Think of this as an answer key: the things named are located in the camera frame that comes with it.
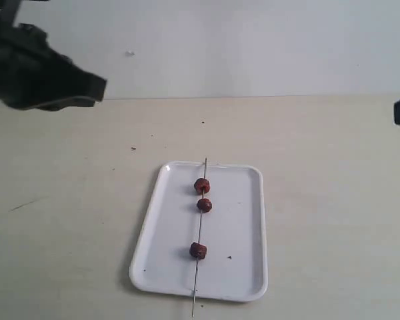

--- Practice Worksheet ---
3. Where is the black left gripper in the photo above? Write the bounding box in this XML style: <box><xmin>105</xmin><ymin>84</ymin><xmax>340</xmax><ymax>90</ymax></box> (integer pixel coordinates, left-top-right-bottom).
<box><xmin>0</xmin><ymin>1</ymin><xmax>107</xmax><ymax>112</ymax></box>

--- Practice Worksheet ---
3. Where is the thin metal skewer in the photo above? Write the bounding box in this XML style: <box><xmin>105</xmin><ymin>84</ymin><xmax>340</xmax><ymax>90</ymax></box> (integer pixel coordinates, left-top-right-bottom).
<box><xmin>191</xmin><ymin>157</ymin><xmax>207</xmax><ymax>319</ymax></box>

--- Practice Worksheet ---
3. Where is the red date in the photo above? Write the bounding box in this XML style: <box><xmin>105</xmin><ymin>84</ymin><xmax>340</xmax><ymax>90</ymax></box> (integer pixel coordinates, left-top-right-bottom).
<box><xmin>194</xmin><ymin>178</ymin><xmax>211</xmax><ymax>195</ymax></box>
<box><xmin>197</xmin><ymin>198</ymin><xmax>213</xmax><ymax>213</ymax></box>
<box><xmin>189</xmin><ymin>242</ymin><xmax>207</xmax><ymax>260</ymax></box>

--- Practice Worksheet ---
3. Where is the white plastic tray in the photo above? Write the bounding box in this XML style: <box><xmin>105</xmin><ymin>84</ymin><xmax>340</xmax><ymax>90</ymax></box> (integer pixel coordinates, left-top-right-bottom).
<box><xmin>129</xmin><ymin>161</ymin><xmax>268</xmax><ymax>302</ymax></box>

